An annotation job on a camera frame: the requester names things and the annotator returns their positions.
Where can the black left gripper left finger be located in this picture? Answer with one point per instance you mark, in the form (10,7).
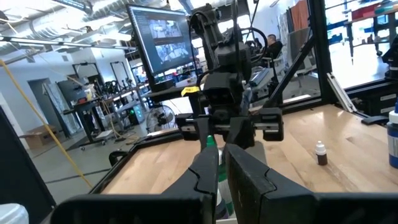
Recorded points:
(199,183)

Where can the person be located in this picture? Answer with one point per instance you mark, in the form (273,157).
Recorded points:
(275,46)

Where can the small brown dye bottle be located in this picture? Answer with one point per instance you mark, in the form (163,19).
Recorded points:
(321,158)

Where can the silver aluminium extrusion bar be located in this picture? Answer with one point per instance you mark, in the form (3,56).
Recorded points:
(340,91)

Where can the black partition curtain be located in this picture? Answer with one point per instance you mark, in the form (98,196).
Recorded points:
(15,174)

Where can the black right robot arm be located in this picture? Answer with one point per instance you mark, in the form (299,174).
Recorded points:
(208,31)

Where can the yellow gripper tag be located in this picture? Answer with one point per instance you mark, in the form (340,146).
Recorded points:
(190,90)

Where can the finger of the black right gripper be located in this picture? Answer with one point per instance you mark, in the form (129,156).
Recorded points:
(203,133)
(241,133)

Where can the black drawer cabinet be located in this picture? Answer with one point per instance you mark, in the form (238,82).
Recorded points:
(373,99)

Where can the green-tipped large dye bottle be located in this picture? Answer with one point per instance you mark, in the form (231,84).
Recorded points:
(222,178)

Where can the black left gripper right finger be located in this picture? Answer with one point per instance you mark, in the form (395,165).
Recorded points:
(248,186)

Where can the blue-tipped large dye bottle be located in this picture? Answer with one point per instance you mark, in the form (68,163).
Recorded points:
(393,140)

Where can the orange hanging cloth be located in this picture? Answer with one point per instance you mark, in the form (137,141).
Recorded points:
(299,14)

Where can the cardboard box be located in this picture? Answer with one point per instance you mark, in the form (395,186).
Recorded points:
(38,138)

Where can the black floor fan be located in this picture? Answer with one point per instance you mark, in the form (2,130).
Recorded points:
(160,118)

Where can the computer monitor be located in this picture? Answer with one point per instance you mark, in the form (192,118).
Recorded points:
(161,40)

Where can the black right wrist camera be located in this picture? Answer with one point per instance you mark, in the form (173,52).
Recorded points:
(222,93)

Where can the black workbench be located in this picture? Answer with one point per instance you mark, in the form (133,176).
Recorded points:
(81,109)

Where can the black flat bracket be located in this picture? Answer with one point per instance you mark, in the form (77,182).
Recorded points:
(374,120)

